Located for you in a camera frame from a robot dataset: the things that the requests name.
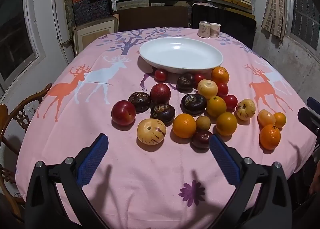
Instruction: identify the yellow pepino melon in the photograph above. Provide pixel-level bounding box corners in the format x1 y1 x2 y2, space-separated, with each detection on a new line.
197 79 218 99

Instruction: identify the beige drink can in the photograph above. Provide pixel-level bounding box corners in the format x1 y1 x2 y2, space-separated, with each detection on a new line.
198 21 210 38

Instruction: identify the white leaning panel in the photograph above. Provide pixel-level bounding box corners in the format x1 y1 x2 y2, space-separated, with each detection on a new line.
51 0 73 44

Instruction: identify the barred window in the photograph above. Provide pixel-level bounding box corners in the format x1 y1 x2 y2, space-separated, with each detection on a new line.
285 0 320 58

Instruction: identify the shiny red plum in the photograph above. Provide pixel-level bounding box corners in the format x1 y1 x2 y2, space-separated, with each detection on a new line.
111 100 137 126

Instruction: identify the dark red plum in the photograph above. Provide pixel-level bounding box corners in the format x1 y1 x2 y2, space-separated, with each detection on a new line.
192 130 213 149

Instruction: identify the grey stone slab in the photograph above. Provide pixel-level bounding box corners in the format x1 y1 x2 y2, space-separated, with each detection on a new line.
64 0 75 34

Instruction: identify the printed paper cup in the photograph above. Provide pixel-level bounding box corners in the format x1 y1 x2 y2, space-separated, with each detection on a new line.
209 23 222 38

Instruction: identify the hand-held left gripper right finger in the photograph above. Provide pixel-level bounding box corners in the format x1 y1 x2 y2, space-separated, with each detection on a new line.
209 134 293 229

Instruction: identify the tan checked hanging cloth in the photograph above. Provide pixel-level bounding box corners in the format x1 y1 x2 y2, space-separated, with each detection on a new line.
261 0 286 41

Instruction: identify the large pepino melon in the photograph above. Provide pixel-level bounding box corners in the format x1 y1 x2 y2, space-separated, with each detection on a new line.
137 118 167 145

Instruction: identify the orange tangerine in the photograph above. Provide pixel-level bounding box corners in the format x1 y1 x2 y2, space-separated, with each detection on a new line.
259 124 281 150
211 67 230 85

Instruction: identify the framed picture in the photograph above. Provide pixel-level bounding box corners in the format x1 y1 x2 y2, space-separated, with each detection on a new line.
72 16 119 56

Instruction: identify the pink deer print tablecloth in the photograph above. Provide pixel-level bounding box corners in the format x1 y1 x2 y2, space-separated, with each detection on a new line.
15 27 318 229

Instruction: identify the dark purple mangosteen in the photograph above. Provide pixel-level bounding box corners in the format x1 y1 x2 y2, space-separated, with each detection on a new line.
176 73 196 93
180 93 207 116
128 92 151 113
150 104 176 127

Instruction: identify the white oval plate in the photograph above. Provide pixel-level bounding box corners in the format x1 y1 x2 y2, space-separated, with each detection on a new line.
139 37 224 74

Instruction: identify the carved wooden chair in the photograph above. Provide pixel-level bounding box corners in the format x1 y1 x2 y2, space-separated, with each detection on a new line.
0 83 53 222

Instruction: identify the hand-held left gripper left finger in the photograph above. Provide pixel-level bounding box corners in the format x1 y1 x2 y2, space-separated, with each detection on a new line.
24 133 110 229

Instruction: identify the brown board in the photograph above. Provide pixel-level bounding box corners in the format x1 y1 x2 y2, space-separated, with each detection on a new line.
112 6 190 31

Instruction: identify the small orange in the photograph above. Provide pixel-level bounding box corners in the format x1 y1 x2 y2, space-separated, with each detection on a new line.
273 112 287 129

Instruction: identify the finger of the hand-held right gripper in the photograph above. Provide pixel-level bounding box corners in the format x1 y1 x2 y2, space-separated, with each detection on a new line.
297 107 320 133
307 97 320 110

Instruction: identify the small brown longan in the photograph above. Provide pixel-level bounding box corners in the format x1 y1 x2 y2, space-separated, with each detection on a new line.
196 116 211 131

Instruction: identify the stack of blue patterned boxes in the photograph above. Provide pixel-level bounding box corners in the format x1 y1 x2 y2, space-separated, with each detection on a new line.
72 0 111 25

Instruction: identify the black glossy panel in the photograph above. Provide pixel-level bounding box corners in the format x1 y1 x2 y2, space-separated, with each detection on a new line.
191 4 257 50

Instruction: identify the white framed window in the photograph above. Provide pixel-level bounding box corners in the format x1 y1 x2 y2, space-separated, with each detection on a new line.
0 0 47 92

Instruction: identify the round orange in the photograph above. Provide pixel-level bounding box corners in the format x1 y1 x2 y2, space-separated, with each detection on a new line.
172 113 197 138
216 112 238 136
206 96 227 118

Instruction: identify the pale orange citrus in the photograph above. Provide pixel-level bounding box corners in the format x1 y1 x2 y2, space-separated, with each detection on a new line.
258 109 276 127

